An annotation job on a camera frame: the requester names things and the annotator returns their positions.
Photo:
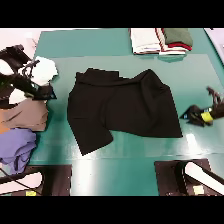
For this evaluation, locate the folded white garment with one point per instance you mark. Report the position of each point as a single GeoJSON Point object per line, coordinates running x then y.
{"type": "Point", "coordinates": [144, 40]}

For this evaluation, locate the dark green garment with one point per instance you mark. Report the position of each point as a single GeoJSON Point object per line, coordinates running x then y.
{"type": "Point", "coordinates": [178, 36]}

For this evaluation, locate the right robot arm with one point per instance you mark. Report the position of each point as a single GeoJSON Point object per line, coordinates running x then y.
{"type": "Point", "coordinates": [218, 111]}

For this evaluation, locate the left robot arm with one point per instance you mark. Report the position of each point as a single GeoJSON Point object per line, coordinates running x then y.
{"type": "Point", "coordinates": [16, 84]}

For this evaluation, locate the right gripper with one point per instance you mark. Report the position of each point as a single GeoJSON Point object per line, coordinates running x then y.
{"type": "Point", "coordinates": [195, 115]}

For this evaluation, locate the orange garment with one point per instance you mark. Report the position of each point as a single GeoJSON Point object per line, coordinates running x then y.
{"type": "Point", "coordinates": [3, 126]}

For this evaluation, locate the purple garment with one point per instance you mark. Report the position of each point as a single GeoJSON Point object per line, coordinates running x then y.
{"type": "Point", "coordinates": [16, 143]}

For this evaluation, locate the white garment with red stripe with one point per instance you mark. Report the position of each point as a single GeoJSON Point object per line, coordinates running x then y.
{"type": "Point", "coordinates": [166, 50]}

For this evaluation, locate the black T-shirt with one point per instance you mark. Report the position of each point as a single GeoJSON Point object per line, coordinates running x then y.
{"type": "Point", "coordinates": [133, 106]}

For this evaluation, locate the brown garment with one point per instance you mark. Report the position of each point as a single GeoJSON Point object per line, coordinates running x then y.
{"type": "Point", "coordinates": [28, 115]}

